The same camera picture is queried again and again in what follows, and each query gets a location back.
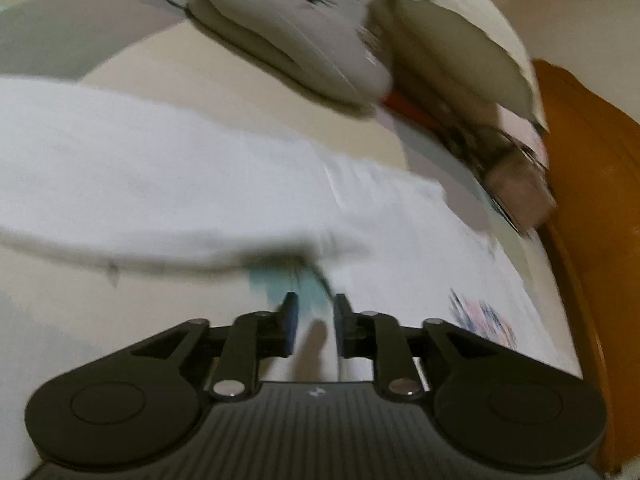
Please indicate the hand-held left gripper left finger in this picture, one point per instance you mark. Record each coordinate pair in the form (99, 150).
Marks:
(291, 325)

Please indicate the pale green pillow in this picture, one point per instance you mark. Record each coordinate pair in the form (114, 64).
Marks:
(460, 45)

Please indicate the pink handbag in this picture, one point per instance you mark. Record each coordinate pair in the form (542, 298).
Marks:
(520, 185)

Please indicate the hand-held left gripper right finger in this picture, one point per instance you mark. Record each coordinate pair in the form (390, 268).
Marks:
(341, 327)

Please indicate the wooden headboard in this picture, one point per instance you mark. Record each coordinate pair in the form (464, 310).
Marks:
(600, 185)

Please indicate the white printed t-shirt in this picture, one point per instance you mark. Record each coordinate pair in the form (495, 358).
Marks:
(150, 170)

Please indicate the orange cloth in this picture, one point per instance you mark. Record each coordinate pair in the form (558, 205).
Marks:
(402, 105)

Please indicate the grey cushion with hole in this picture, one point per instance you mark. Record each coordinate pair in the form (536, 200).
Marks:
(300, 35)

